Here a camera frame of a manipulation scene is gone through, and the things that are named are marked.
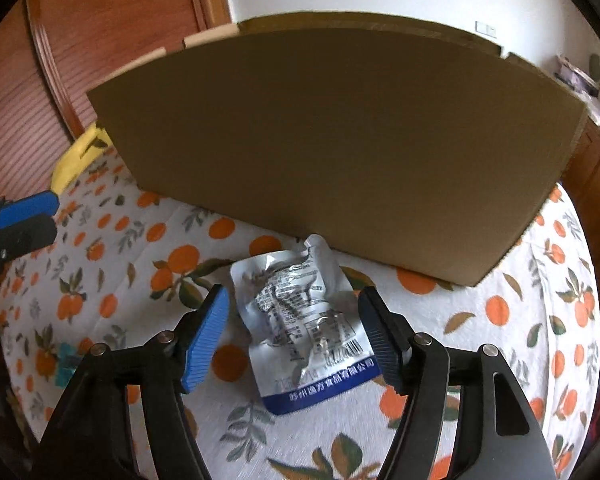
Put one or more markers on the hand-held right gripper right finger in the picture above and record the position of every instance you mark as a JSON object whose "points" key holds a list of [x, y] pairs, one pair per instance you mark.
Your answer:
{"points": [[380, 345]]}

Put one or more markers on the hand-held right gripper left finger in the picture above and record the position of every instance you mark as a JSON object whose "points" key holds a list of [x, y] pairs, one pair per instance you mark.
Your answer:
{"points": [[205, 345]]}

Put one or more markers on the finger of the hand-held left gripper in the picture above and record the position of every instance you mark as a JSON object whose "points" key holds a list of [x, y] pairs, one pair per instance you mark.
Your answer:
{"points": [[27, 207], [30, 237]]}

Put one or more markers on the silver foil snack pouch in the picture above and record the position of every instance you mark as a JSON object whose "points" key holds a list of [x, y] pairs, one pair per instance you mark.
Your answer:
{"points": [[300, 320]]}

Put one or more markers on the brown cardboard box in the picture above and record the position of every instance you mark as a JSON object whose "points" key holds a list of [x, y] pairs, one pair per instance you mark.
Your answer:
{"points": [[330, 150]]}

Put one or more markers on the yellow plush toy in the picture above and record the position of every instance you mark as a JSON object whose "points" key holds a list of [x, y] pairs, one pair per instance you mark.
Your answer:
{"points": [[77, 160]]}

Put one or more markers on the orange print tablecloth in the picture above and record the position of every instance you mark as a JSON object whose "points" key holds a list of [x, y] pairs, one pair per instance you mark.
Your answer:
{"points": [[505, 360]]}

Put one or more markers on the wooden wardrobe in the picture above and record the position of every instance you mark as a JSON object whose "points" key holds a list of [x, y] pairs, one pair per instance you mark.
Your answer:
{"points": [[105, 30]]}

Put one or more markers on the stack of boxes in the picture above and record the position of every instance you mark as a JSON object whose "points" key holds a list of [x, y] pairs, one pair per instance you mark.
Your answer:
{"points": [[575, 74]]}

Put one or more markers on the green round fan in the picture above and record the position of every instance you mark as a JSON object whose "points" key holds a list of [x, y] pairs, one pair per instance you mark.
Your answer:
{"points": [[594, 65]]}

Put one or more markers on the white wall switch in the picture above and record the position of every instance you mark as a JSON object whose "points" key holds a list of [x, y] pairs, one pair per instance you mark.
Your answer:
{"points": [[485, 28]]}

